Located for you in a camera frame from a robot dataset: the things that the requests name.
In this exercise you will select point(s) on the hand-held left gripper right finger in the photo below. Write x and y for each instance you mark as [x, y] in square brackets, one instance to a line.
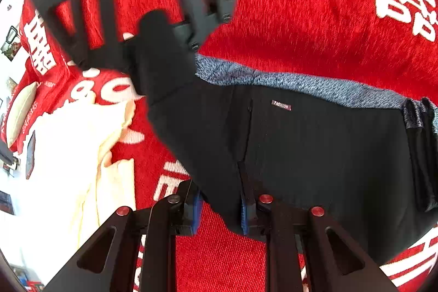
[244, 213]

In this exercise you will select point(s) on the cream cloth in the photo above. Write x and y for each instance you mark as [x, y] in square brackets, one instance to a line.
[116, 182]

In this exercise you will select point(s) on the white cloth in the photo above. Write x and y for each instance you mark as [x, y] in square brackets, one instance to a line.
[58, 196]

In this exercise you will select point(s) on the cream pillow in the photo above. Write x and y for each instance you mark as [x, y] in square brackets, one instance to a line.
[22, 114]

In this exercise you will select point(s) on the black pants with blue trim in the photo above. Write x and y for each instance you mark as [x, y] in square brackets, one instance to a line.
[308, 158]

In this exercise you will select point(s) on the red printed blanket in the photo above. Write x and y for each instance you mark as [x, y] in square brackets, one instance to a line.
[308, 15]

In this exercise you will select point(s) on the black smartphone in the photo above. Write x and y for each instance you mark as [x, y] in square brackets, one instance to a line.
[30, 155]

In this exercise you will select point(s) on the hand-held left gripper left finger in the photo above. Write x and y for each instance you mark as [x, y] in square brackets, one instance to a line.
[196, 210]

